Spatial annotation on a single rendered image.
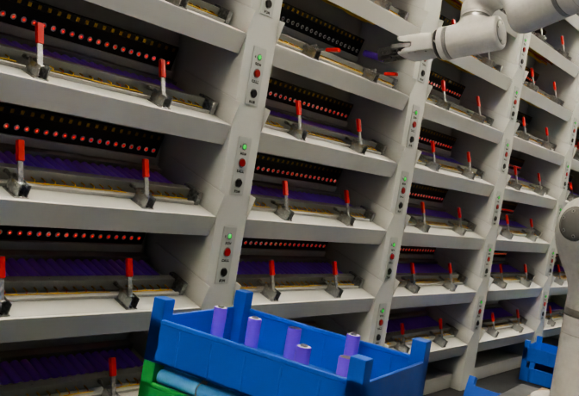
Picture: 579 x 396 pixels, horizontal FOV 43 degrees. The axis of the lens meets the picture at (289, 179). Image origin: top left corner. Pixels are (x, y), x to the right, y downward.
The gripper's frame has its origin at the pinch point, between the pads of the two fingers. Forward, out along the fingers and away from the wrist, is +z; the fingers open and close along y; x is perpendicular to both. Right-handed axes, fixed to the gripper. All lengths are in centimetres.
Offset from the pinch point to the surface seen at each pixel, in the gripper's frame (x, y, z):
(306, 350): 66, 99, -45
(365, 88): 10.7, 9.0, 1.4
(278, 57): 10.9, 45.2, 1.5
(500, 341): 85, -115, 17
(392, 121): 15.5, -12.8, 6.0
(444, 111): 9.3, -35.3, 0.7
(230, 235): 50, 53, 8
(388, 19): -8.1, 4.0, -2.7
